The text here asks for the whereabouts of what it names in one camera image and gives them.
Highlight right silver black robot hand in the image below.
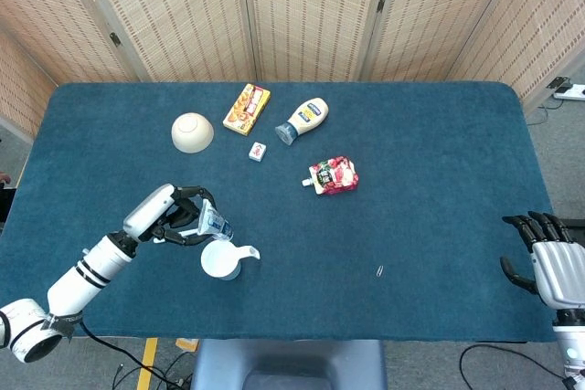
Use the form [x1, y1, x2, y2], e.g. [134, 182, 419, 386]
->
[500, 210, 585, 310]

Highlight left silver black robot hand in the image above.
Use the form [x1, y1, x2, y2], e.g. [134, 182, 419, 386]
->
[122, 183, 218, 248]

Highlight blue white toothpaste tube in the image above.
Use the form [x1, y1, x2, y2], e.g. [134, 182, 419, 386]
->
[197, 200, 236, 242]

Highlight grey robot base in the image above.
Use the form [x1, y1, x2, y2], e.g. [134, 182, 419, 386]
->
[190, 338, 388, 390]

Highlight beige upturned bowl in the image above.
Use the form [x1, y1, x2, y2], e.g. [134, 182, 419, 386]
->
[170, 111, 215, 154]

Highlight yellow snack box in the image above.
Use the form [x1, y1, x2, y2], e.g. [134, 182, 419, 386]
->
[222, 83, 271, 137]

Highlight blue tablecloth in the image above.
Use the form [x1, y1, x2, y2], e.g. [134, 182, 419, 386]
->
[0, 81, 570, 343]

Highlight mayonnaise squeeze bottle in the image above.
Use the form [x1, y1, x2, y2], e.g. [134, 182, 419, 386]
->
[274, 97, 330, 147]

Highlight white power strip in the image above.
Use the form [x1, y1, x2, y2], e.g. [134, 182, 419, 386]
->
[553, 83, 585, 102]

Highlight red spout pouch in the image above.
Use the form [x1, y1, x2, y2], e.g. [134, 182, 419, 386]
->
[301, 155, 360, 196]

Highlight bamboo folding screen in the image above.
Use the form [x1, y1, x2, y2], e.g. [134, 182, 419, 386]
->
[0, 0, 585, 140]

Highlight white cup with handle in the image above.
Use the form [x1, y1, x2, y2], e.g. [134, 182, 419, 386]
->
[199, 238, 261, 281]

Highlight black looped floor cable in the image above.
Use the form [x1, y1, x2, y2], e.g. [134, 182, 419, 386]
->
[459, 343, 568, 390]

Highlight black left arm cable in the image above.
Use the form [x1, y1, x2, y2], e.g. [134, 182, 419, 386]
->
[78, 320, 186, 389]

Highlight black tangled floor cables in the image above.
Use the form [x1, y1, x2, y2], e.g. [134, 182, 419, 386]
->
[112, 351, 196, 390]

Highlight thin grey cable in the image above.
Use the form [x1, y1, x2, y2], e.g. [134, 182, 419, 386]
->
[526, 98, 564, 127]

